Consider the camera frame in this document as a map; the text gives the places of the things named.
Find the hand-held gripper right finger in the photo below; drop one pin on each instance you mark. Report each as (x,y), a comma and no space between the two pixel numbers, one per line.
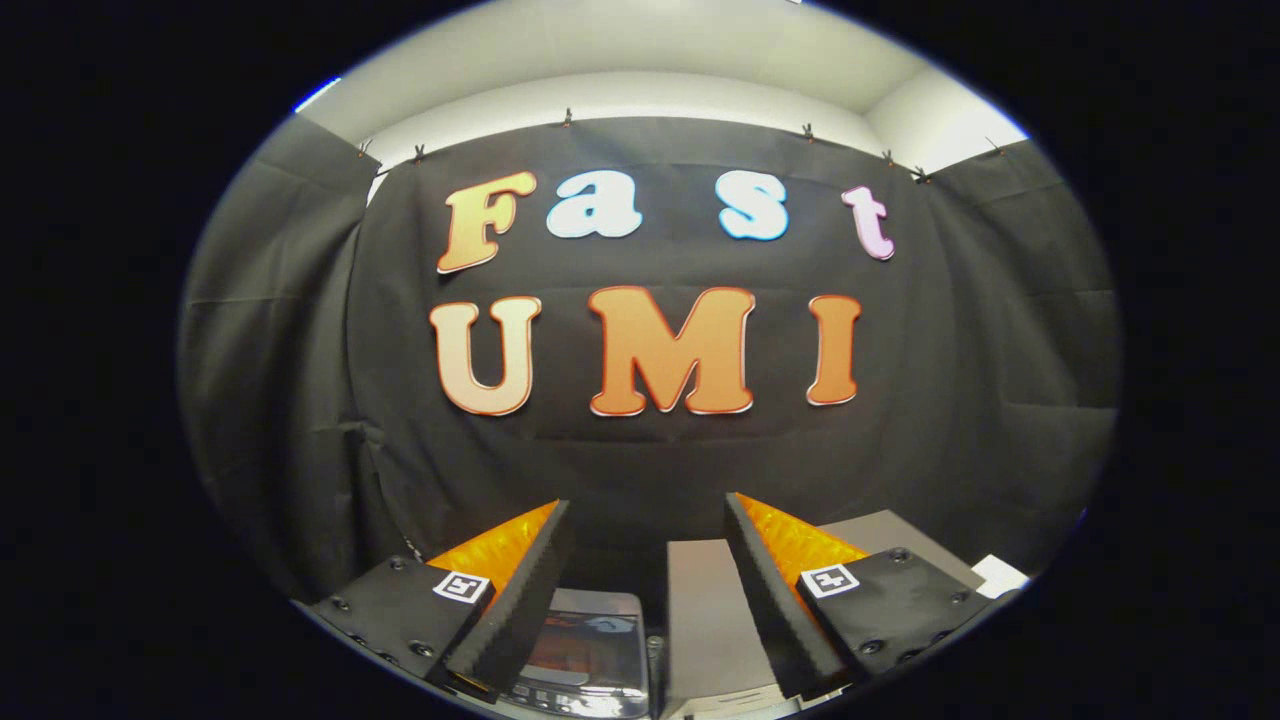
(775,600)

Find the white flat panel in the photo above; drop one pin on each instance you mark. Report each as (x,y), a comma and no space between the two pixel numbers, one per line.
(1000,578)

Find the washing machine glass lid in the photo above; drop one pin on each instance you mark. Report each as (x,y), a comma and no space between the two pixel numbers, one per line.
(590,650)

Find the ceiling light strip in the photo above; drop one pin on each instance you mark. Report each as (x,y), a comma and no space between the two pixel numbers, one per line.
(317,95)

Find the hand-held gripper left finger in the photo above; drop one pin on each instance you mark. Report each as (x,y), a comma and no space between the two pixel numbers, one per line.
(520,600)

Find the row of black clips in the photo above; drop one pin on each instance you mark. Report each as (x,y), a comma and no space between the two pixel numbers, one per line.
(567,118)

